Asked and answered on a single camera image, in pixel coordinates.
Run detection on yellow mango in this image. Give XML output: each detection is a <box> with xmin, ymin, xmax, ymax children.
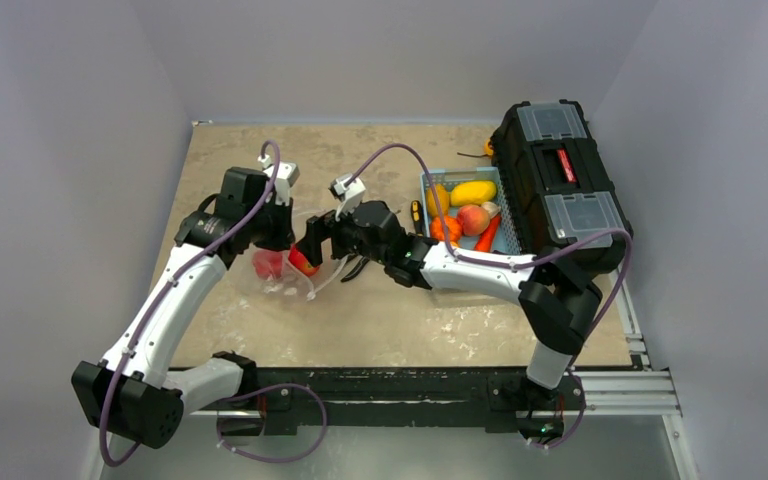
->
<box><xmin>449</xmin><ymin>180</ymin><xmax>497</xmax><ymax>207</ymax></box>

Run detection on purple cable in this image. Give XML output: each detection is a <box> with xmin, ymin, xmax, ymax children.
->
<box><xmin>344</xmin><ymin>142</ymin><xmax>634</xmax><ymax>452</ymax></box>
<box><xmin>97</xmin><ymin>140</ymin><xmax>328</xmax><ymax>468</ymax></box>

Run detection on black yellow screwdriver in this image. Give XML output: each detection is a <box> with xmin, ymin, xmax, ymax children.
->
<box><xmin>411</xmin><ymin>200</ymin><xmax>425</xmax><ymax>236</ymax></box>

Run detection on red bell pepper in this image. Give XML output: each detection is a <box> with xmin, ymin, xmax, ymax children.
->
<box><xmin>252</xmin><ymin>250</ymin><xmax>284</xmax><ymax>280</ymax></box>

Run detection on garlic bulb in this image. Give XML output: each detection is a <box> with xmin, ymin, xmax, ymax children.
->
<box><xmin>481</xmin><ymin>201</ymin><xmax>500</xmax><ymax>219</ymax></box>

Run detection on orange carrot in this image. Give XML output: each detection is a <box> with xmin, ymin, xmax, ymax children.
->
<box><xmin>474</xmin><ymin>214</ymin><xmax>502</xmax><ymax>252</ymax></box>

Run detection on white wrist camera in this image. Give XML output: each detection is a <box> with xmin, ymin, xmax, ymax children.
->
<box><xmin>329</xmin><ymin>174</ymin><xmax>366</xmax><ymax>220</ymax></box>
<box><xmin>258</xmin><ymin>154</ymin><xmax>300</xmax><ymax>206</ymax></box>

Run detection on peach fruit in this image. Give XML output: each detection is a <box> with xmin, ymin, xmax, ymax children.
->
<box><xmin>456</xmin><ymin>204</ymin><xmax>491</xmax><ymax>237</ymax></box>

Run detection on black handled pliers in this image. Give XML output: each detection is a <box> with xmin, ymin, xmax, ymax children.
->
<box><xmin>340</xmin><ymin>257</ymin><xmax>369</xmax><ymax>283</ymax></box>

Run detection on orange small pumpkin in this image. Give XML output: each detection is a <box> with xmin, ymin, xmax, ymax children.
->
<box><xmin>429</xmin><ymin>216</ymin><xmax>463</xmax><ymax>248</ymax></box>

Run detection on yellow black tool behind box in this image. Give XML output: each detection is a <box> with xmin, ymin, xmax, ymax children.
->
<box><xmin>457</xmin><ymin>139</ymin><xmax>494</xmax><ymax>159</ymax></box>

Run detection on yellow lemon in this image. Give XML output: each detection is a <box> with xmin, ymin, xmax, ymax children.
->
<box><xmin>425</xmin><ymin>184</ymin><xmax>450</xmax><ymax>219</ymax></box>

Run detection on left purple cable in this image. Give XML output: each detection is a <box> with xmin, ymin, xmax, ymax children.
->
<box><xmin>97</xmin><ymin>140</ymin><xmax>328</xmax><ymax>468</ymax></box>

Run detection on black tool box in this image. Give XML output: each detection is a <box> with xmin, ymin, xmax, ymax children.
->
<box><xmin>490</xmin><ymin>99</ymin><xmax>632</xmax><ymax>276</ymax></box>

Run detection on blue plastic basket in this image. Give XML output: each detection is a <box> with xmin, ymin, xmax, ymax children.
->
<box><xmin>413</xmin><ymin>167</ymin><xmax>524</xmax><ymax>254</ymax></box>

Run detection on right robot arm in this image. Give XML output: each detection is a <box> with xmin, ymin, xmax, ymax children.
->
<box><xmin>297</xmin><ymin>201</ymin><xmax>602</xmax><ymax>407</ymax></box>

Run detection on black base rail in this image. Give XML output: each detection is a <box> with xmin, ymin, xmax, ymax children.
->
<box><xmin>95</xmin><ymin>367</ymin><xmax>680</xmax><ymax>439</ymax></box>

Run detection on clear zip top bag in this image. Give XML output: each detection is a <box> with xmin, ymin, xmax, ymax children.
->
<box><xmin>243</xmin><ymin>244</ymin><xmax>347</xmax><ymax>302</ymax></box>

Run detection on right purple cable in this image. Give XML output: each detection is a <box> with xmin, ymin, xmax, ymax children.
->
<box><xmin>344</xmin><ymin>142</ymin><xmax>634</xmax><ymax>452</ymax></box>

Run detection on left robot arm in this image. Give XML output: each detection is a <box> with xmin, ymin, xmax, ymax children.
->
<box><xmin>71</xmin><ymin>162</ymin><xmax>299</xmax><ymax>449</ymax></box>

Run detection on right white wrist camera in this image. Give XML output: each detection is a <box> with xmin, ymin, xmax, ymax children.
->
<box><xmin>329</xmin><ymin>174</ymin><xmax>366</xmax><ymax>220</ymax></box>

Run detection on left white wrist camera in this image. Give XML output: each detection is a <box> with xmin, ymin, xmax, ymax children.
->
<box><xmin>258</xmin><ymin>154</ymin><xmax>300</xmax><ymax>206</ymax></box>

